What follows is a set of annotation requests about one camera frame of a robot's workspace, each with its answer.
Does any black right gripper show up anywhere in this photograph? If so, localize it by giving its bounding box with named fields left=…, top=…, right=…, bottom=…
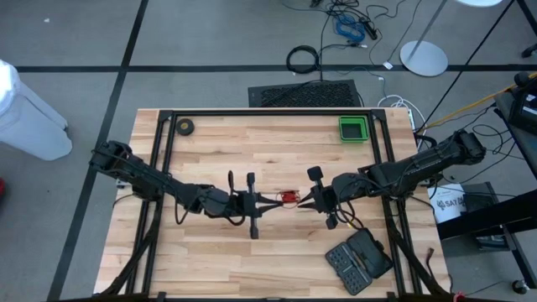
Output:
left=298, top=165, right=343, bottom=231

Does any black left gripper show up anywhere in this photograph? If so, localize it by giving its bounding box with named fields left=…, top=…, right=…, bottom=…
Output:
left=229, top=172, right=284, bottom=240

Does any black wire spool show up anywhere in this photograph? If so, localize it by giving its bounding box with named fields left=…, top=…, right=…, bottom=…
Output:
left=277, top=190, right=301, bottom=210

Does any black screwdriver bit case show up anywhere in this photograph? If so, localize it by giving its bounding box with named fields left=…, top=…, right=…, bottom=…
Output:
left=325, top=227, right=394, bottom=296

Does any green plastic tray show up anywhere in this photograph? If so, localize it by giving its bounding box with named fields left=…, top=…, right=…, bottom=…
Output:
left=337, top=115, right=371, bottom=144

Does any black floor mat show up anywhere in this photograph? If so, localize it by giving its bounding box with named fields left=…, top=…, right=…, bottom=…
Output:
left=248, top=79, right=364, bottom=108

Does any black tape roll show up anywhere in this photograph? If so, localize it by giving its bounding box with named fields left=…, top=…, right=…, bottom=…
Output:
left=175, top=118, right=196, bottom=137

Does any black control box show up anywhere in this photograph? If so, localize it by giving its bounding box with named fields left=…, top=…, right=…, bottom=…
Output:
left=462, top=181, right=499, bottom=214

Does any black power strip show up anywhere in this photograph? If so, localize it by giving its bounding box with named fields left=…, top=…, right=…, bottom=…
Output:
left=359, top=17, right=379, bottom=41

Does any black equipment cart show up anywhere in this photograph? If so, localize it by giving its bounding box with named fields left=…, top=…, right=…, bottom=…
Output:
left=493, top=70, right=537, bottom=181

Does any white plastic bin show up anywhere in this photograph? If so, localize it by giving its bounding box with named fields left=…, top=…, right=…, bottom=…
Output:
left=0, top=59, right=73, bottom=162

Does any white cable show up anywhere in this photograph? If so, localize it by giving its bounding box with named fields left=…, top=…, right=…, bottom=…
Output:
left=377, top=95, right=420, bottom=131

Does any black coiled cable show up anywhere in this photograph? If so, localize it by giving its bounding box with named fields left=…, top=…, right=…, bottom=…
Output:
left=285, top=44, right=322, bottom=76

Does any black desk frame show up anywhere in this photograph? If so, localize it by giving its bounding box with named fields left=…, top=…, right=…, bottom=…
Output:
left=435, top=188, right=537, bottom=294

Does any blue coiled cable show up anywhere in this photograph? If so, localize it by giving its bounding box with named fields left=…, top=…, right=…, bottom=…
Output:
left=333, top=14, right=367, bottom=43

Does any yellow cable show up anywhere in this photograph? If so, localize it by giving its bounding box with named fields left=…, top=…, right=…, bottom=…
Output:
left=419, top=71, right=537, bottom=131

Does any thin black hanging cable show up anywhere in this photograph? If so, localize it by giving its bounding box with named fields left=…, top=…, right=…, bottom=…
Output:
left=414, top=0, right=518, bottom=132

